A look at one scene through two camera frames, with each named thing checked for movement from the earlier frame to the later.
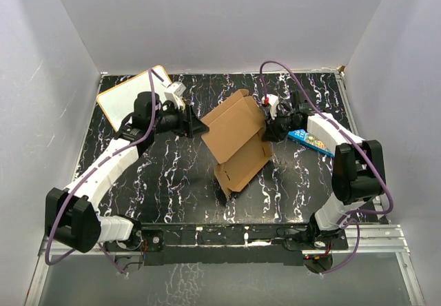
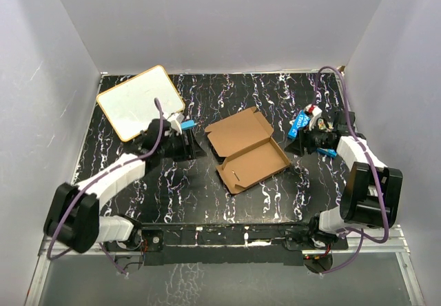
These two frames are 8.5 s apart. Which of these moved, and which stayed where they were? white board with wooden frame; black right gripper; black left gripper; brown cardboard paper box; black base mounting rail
Moved: black left gripper; black right gripper; brown cardboard paper box
Stayed: white board with wooden frame; black base mounting rail
